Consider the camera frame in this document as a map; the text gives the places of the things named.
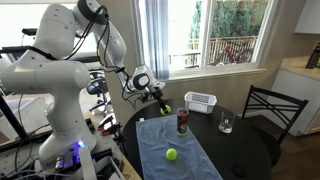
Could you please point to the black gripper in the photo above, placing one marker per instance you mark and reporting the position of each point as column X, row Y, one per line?
column 143, row 78

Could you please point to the yellow-green tennis ball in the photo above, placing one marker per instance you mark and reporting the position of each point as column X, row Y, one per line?
column 165, row 110
column 171, row 154

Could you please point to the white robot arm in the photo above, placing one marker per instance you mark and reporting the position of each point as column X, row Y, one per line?
column 46, row 68

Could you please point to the white plastic basket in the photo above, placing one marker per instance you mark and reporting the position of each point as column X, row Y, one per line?
column 200, row 102

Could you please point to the black office chair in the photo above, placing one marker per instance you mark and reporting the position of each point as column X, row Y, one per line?
column 99, row 88

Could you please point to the blue towel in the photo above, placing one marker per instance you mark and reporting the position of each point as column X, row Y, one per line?
column 155, row 136

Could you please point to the clear drinking glass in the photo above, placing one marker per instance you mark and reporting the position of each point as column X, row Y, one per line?
column 226, row 121

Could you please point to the red bicycle outside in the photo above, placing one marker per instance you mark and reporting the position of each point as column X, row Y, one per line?
column 234, row 53

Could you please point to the round black table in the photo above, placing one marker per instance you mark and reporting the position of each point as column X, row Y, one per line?
column 242, row 147

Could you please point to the black wooden chair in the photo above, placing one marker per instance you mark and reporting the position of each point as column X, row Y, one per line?
column 281, row 109

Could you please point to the white kitchen counter cabinet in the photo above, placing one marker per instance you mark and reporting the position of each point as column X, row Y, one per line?
column 295, row 80

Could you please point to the orange-handled clamp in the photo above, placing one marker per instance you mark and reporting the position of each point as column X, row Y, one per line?
column 104, row 122
column 115, row 131

